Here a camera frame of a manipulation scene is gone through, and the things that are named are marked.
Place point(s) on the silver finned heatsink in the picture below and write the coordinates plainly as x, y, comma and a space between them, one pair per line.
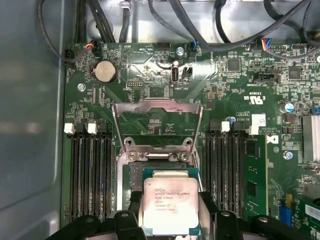
311, 140

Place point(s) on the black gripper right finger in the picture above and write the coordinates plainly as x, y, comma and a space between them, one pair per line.
227, 225

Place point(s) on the internal USB port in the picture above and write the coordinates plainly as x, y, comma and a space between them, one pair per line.
175, 76

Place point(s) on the silver board screw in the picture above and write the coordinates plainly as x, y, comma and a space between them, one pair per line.
180, 51
288, 155
81, 87

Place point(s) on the metal socket cover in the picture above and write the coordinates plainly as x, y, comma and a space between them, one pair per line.
160, 103

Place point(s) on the coin cell battery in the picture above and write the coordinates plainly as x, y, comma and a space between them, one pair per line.
106, 72

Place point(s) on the black and grey PC case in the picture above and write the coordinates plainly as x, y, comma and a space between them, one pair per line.
30, 100

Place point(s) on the green motherboard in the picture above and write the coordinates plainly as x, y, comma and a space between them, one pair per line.
75, 100

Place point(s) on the silver CPU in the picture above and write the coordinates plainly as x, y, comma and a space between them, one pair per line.
170, 200

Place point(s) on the CPU socket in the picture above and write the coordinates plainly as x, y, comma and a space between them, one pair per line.
135, 180

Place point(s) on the green RAM stick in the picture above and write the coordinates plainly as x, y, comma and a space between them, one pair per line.
255, 170

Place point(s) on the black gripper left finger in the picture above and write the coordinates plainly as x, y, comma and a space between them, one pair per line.
125, 225

